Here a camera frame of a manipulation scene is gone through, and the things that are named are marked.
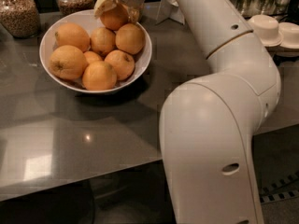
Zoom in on white ceramic bowl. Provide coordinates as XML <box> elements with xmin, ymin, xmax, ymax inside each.
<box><xmin>39</xmin><ymin>9</ymin><xmax>152</xmax><ymax>94</ymax></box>

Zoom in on small hidden orange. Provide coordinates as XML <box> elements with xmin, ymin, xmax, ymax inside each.
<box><xmin>84</xmin><ymin>50</ymin><xmax>102</xmax><ymax>63</ymax></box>

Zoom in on right glass cereal jar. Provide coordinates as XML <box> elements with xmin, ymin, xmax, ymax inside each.
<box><xmin>137</xmin><ymin>3</ymin><xmax>145</xmax><ymax>22</ymax></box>

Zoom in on white folded card stand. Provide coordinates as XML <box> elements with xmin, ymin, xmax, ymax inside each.
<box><xmin>156</xmin><ymin>0</ymin><xmax>185</xmax><ymax>25</ymax></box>

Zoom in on left glass cereal jar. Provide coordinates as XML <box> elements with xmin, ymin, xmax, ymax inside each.
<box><xmin>0</xmin><ymin>0</ymin><xmax>40</xmax><ymax>38</ymax></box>

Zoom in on glass cup right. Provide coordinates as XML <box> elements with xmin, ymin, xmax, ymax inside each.
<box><xmin>275</xmin><ymin>0</ymin><xmax>291</xmax><ymax>14</ymax></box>

